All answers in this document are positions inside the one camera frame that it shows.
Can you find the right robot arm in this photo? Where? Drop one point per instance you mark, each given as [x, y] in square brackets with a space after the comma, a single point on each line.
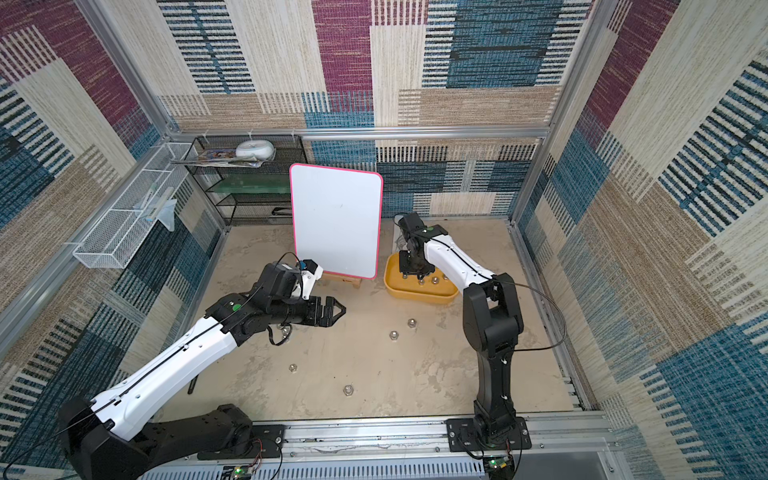
[491, 318]

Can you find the pink framed whiteboard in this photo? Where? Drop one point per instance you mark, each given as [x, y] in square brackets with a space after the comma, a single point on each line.
[336, 217]

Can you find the wooden whiteboard stand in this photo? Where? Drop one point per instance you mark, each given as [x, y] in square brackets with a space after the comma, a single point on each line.
[353, 281]

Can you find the yellow plastic storage box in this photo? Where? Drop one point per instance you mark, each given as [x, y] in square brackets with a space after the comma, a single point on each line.
[406, 287]

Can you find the white printed packet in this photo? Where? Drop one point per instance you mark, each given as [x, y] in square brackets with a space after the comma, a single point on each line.
[400, 241]

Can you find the white wire wall basket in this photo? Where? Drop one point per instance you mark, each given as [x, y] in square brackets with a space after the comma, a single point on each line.
[147, 199]

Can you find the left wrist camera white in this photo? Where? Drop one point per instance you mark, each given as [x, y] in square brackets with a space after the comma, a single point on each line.
[309, 273]

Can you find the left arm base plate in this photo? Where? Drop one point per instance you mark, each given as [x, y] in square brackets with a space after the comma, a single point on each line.
[264, 438]

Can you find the aluminium front rail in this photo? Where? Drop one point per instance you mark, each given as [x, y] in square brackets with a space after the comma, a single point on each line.
[565, 445]

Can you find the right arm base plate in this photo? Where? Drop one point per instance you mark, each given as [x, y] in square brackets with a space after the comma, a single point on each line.
[464, 435]

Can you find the white round device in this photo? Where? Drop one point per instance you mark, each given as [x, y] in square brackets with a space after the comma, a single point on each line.
[262, 150]

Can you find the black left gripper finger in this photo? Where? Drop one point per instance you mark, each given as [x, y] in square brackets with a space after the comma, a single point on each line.
[332, 315]
[332, 304]

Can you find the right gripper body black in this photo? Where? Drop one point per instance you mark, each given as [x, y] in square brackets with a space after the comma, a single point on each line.
[414, 259]

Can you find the magazine on shelf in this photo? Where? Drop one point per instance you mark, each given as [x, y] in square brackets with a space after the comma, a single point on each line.
[223, 158]

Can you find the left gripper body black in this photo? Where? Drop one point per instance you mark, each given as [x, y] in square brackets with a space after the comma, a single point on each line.
[304, 311]

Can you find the black wire shelf rack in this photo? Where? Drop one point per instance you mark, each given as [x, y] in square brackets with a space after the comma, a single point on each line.
[244, 196]

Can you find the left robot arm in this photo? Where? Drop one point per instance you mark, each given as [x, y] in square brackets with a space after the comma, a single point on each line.
[113, 436]

